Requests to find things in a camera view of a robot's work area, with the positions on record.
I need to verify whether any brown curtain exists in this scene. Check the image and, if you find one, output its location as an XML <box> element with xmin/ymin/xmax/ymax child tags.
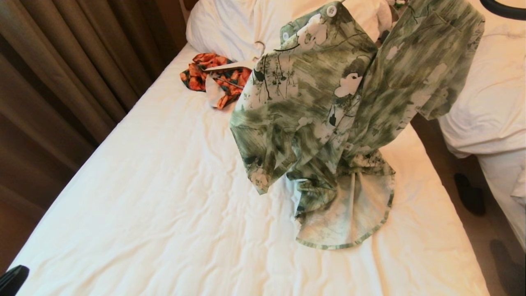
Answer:
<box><xmin>0</xmin><ymin>0</ymin><xmax>185</xmax><ymax>214</ymax></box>

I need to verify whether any white sheeted bed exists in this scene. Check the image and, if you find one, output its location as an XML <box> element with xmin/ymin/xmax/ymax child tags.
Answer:
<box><xmin>0</xmin><ymin>43</ymin><xmax>489</xmax><ymax>296</ymax></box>

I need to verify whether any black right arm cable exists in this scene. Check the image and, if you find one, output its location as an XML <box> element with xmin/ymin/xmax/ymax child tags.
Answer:
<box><xmin>480</xmin><ymin>0</ymin><xmax>526</xmax><ymax>21</ymax></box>

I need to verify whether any white hanger with metal hook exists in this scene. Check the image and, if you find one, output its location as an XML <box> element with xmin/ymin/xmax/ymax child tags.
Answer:
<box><xmin>204</xmin><ymin>40</ymin><xmax>267</xmax><ymax>83</ymax></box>

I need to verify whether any orange floral garment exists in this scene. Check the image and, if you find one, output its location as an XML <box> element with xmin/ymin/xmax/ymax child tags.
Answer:
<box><xmin>180</xmin><ymin>53</ymin><xmax>252</xmax><ymax>110</ymax></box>

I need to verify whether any white pillow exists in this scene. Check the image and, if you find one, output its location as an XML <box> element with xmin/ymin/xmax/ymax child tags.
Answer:
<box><xmin>186</xmin><ymin>0</ymin><xmax>395</xmax><ymax>62</ymax></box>

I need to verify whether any white duvet bed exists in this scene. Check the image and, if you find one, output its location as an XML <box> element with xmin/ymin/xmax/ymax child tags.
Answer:
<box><xmin>438</xmin><ymin>0</ymin><xmax>526</xmax><ymax>247</ymax></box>

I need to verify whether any black slipper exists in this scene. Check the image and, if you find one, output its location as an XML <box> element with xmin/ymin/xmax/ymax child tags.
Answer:
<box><xmin>454</xmin><ymin>173</ymin><xmax>487</xmax><ymax>215</ymax></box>

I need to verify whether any green floral short-sleeve shirt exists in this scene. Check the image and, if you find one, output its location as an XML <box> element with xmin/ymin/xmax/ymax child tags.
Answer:
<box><xmin>229</xmin><ymin>0</ymin><xmax>486</xmax><ymax>250</ymax></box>

